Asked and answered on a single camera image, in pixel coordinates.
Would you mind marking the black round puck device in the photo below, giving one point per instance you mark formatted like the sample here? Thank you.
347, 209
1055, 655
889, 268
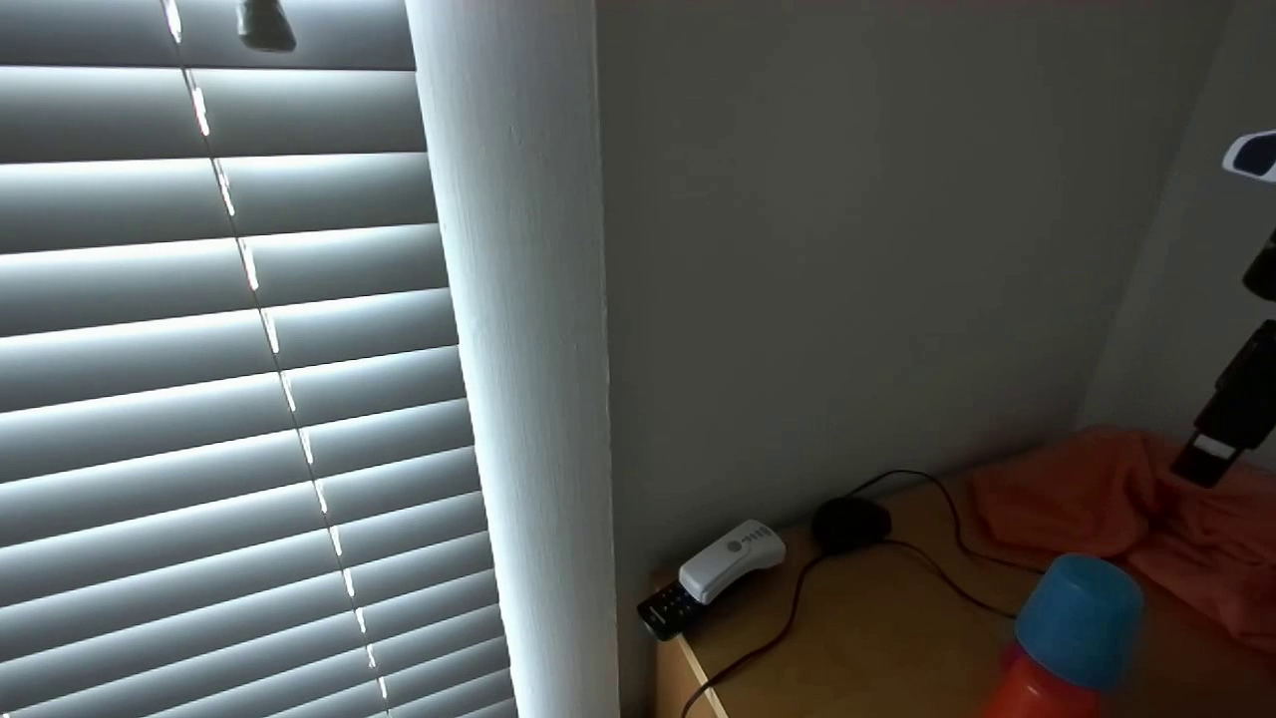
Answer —
849, 523

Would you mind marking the blue plastic cup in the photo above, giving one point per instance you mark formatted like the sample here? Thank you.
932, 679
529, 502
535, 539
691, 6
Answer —
1082, 618

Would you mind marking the orange cloth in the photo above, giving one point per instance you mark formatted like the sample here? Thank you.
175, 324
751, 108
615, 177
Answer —
1077, 499

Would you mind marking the grey blind tilt knob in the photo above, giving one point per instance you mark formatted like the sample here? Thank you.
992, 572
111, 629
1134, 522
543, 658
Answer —
265, 28

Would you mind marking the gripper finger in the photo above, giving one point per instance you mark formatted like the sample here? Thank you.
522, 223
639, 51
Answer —
1236, 409

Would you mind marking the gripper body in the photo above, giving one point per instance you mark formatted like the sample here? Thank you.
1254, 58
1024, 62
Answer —
1264, 267

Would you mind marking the white window blinds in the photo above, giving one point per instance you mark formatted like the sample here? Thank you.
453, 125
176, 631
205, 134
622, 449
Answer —
150, 399

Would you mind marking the white remote control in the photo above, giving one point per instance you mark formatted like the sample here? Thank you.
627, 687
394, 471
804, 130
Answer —
730, 560

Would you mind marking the black remote control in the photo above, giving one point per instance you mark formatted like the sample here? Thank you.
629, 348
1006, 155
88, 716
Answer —
668, 610

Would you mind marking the red plastic cup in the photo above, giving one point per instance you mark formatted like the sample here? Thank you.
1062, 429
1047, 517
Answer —
1037, 693

